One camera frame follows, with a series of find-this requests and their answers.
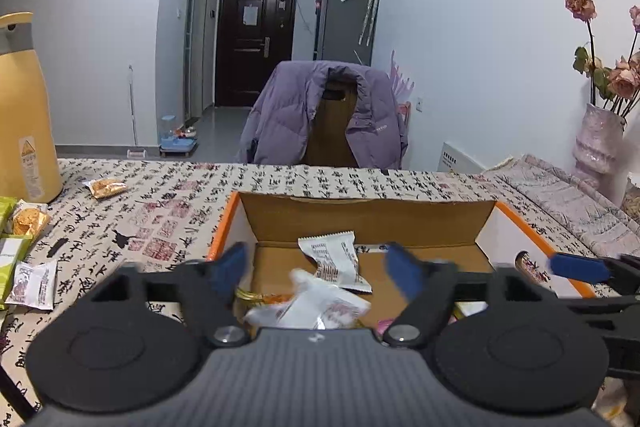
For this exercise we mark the grey side door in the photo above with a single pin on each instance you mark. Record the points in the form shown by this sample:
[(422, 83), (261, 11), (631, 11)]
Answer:
[(196, 37)]

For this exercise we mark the folded patterned blanket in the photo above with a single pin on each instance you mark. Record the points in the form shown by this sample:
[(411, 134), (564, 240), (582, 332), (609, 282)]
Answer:
[(560, 197)]

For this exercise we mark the white wall outlet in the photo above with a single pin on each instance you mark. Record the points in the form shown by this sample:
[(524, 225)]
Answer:
[(419, 105)]

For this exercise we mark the small orange cracker packet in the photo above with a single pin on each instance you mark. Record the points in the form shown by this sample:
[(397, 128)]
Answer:
[(29, 219)]

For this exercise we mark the glass storage jar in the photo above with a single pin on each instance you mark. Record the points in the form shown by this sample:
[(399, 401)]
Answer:
[(632, 199)]

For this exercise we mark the pink ribbed vase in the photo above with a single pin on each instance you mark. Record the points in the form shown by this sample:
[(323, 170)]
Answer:
[(597, 147)]

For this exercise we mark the white mop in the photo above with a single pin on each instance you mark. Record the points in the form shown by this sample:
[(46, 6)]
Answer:
[(133, 112)]

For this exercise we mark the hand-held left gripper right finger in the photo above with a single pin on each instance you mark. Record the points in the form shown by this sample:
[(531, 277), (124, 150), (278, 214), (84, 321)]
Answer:
[(402, 269)]

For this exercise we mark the paper notice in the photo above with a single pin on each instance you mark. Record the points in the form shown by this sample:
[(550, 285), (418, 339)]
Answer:
[(250, 15)]

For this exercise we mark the grey refrigerator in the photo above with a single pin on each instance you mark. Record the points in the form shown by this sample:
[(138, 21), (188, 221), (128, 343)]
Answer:
[(345, 27)]

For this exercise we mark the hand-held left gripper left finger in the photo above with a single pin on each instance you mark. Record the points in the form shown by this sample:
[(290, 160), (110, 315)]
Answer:
[(227, 267)]

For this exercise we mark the white folded umbrella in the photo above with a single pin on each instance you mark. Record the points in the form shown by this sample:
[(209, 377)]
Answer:
[(369, 12)]

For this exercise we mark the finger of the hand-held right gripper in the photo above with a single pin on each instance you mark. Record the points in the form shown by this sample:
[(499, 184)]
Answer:
[(622, 347), (580, 268)]

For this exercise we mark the brown wooden chair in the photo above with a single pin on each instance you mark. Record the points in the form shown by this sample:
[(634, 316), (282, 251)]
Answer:
[(330, 132)]

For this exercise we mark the blue pet water feeder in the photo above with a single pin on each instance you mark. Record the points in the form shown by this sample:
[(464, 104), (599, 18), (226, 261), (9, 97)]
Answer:
[(177, 139)]

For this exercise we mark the dark entrance door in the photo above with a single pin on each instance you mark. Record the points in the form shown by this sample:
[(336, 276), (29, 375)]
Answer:
[(255, 42)]

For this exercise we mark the purple puffer jacket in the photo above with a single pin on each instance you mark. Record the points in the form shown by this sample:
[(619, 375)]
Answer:
[(285, 117)]

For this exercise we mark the small green white snack packet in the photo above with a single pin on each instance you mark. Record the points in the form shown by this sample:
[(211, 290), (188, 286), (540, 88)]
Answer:
[(12, 267)]

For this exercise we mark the dried pink roses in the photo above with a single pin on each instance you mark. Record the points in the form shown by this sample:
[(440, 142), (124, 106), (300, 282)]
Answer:
[(615, 77)]

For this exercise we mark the pink snack packet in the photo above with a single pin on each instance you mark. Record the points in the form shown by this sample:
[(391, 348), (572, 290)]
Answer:
[(385, 327)]

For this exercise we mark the orange cardboard box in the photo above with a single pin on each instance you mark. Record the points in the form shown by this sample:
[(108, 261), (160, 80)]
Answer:
[(360, 217)]

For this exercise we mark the small orange snack packet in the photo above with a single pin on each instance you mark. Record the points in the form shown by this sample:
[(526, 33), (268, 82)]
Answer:
[(105, 188)]

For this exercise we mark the pink leaf decoration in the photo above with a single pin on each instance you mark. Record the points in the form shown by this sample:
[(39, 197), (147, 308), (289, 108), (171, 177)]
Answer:
[(400, 79)]

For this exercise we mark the yellow thermos bottle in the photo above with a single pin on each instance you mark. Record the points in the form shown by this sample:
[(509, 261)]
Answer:
[(25, 117)]

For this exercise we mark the large orange snack packet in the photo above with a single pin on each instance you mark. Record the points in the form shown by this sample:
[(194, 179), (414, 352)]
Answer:
[(260, 296)]

